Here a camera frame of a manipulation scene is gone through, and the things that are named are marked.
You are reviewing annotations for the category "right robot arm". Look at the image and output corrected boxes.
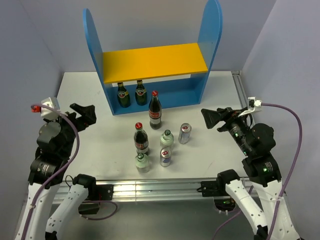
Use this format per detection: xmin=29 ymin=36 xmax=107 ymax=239
xmin=201 ymin=107 xmax=301 ymax=240

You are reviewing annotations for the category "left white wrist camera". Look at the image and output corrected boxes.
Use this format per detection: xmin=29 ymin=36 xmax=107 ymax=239
xmin=31 ymin=97 xmax=60 ymax=121

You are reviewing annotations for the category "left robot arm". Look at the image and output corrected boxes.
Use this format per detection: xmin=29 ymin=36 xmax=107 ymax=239
xmin=15 ymin=99 xmax=99 ymax=240

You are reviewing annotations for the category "aluminium rail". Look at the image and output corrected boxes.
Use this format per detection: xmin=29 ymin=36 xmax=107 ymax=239
xmin=231 ymin=71 xmax=248 ymax=108
xmin=23 ymin=177 xmax=253 ymax=205

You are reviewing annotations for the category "left green glass bottle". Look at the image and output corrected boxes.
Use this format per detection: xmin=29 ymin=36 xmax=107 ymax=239
xmin=117 ymin=82 xmax=131 ymax=108

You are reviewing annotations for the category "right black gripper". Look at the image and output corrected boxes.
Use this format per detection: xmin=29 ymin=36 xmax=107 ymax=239
xmin=200 ymin=105 xmax=253 ymax=155

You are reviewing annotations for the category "aluminium right side rail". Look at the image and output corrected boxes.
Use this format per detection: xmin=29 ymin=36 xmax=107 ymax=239
xmin=231 ymin=71 xmax=248 ymax=108

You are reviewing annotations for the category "cola bottle front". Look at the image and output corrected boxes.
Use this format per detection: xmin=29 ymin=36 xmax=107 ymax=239
xmin=133 ymin=122 xmax=150 ymax=156

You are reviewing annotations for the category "green glass bottle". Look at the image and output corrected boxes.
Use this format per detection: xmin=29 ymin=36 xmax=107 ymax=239
xmin=117 ymin=82 xmax=131 ymax=108
xmin=135 ymin=80 xmax=148 ymax=106

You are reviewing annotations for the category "silver energy can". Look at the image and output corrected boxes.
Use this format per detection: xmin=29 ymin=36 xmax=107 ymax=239
xmin=159 ymin=147 xmax=172 ymax=167
xmin=178 ymin=123 xmax=192 ymax=144

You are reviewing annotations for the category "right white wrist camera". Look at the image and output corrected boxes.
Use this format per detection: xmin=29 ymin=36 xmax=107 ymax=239
xmin=238 ymin=97 xmax=262 ymax=117

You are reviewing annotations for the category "silver energy can front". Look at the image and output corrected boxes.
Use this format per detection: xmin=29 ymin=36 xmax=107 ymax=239
xmin=159 ymin=147 xmax=172 ymax=167

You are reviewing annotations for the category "blue and yellow wooden shelf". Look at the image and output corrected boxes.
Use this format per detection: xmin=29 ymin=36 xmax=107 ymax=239
xmin=82 ymin=0 xmax=223 ymax=116

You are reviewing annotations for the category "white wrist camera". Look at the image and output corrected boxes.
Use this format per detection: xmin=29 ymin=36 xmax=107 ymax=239
xmin=31 ymin=97 xmax=60 ymax=121
xmin=238 ymin=97 xmax=262 ymax=117

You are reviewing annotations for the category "tall cola bottle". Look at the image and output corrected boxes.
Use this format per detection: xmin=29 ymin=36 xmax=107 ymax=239
xmin=148 ymin=90 xmax=162 ymax=130

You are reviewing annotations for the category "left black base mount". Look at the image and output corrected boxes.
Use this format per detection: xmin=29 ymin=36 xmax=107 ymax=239
xmin=78 ymin=184 xmax=114 ymax=215

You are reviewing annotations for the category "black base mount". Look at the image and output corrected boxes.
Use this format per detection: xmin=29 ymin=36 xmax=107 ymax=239
xmin=78 ymin=184 xmax=114 ymax=215
xmin=196 ymin=180 xmax=236 ymax=212

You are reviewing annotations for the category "clear water bottle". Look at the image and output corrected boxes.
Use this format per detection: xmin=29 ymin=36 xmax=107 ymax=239
xmin=135 ymin=152 xmax=151 ymax=173
xmin=160 ymin=129 xmax=174 ymax=150

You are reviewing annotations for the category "aluminium front rail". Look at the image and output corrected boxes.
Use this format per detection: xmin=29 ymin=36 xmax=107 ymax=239
xmin=23 ymin=177 xmax=253 ymax=205

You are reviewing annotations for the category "right green glass bottle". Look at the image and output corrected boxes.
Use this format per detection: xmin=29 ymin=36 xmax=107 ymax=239
xmin=135 ymin=80 xmax=148 ymax=106

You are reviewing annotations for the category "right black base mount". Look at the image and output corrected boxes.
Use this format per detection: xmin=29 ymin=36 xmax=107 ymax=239
xmin=196 ymin=180 xmax=236 ymax=212

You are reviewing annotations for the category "clear water bottle front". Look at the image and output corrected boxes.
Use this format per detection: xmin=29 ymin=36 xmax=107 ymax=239
xmin=135 ymin=152 xmax=151 ymax=173

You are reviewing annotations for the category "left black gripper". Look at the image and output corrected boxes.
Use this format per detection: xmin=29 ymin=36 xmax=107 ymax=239
xmin=45 ymin=102 xmax=96 ymax=157

